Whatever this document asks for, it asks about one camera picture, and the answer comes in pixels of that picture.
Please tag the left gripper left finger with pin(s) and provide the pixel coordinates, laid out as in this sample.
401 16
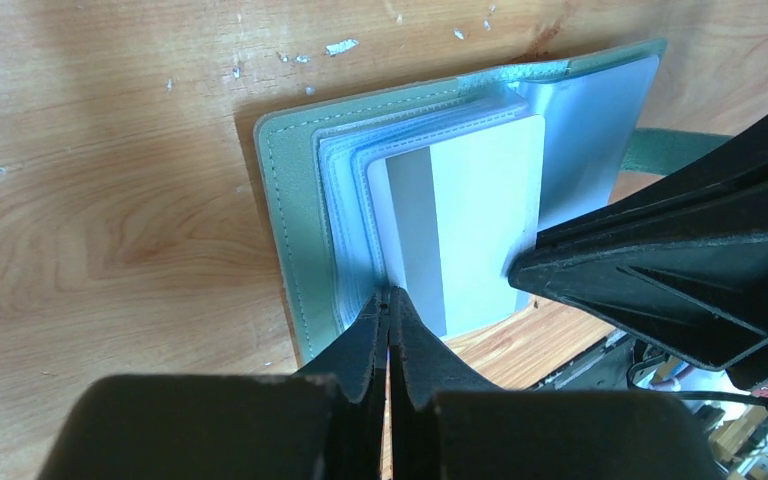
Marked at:
324 421

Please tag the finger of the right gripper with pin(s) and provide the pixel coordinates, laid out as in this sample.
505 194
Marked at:
702 300
709 166

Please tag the green card holder wallet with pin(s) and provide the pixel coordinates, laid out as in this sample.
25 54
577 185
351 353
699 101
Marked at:
313 162

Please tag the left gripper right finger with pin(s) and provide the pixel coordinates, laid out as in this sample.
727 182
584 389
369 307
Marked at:
450 422

